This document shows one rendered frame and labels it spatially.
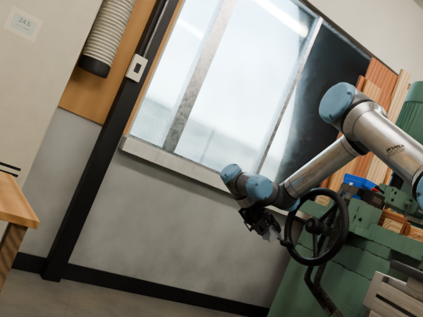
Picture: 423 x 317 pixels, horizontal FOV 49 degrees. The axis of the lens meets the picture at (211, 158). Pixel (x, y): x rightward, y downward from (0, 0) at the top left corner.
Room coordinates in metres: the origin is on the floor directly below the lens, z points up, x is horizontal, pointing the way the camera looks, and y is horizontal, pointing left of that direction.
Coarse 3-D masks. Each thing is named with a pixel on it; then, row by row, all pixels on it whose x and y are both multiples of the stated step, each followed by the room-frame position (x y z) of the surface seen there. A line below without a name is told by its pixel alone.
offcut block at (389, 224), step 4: (388, 220) 1.64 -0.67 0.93; (392, 220) 1.62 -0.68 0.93; (384, 224) 1.66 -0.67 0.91; (388, 224) 1.63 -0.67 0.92; (392, 224) 1.62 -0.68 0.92; (396, 224) 1.63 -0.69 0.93; (400, 224) 1.63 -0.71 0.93; (388, 228) 1.63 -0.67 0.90; (392, 228) 1.63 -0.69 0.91; (396, 228) 1.63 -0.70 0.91; (400, 228) 1.63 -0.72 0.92
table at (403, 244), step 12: (312, 204) 1.94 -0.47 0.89; (360, 228) 1.63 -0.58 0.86; (372, 228) 1.68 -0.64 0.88; (384, 228) 1.64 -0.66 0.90; (372, 240) 1.66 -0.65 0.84; (384, 240) 1.62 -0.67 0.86; (396, 240) 1.59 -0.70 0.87; (408, 240) 1.55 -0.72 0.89; (408, 252) 1.54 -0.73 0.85; (420, 252) 1.50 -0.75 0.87
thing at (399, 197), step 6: (384, 186) 1.83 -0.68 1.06; (390, 186) 1.80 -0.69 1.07; (378, 192) 1.84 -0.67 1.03; (390, 192) 1.80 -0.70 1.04; (396, 192) 1.80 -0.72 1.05; (402, 192) 1.83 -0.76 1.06; (390, 198) 1.80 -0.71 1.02; (396, 198) 1.81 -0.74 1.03; (402, 198) 1.83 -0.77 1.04; (408, 198) 1.85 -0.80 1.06; (390, 204) 1.81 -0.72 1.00; (396, 204) 1.82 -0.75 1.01; (402, 204) 1.84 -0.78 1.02; (402, 210) 1.85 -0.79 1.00
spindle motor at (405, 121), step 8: (416, 88) 1.81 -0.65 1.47; (408, 96) 1.84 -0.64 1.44; (416, 96) 1.80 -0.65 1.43; (408, 104) 1.82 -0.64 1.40; (416, 104) 1.79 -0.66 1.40; (400, 112) 1.85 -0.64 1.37; (408, 112) 1.81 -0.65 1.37; (416, 112) 1.78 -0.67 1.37; (400, 120) 1.83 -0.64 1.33; (408, 120) 1.79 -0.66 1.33; (416, 120) 1.77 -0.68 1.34; (400, 128) 1.81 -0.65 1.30; (408, 128) 1.79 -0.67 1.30; (416, 128) 1.77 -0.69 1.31; (416, 136) 1.77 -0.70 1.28
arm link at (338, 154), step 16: (384, 112) 1.26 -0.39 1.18; (336, 144) 1.38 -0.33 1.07; (352, 144) 1.33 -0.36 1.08; (320, 160) 1.41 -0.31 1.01; (336, 160) 1.38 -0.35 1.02; (304, 176) 1.45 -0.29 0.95; (320, 176) 1.42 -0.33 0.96; (288, 192) 1.49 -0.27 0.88; (304, 192) 1.48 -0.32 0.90; (288, 208) 1.54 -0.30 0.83
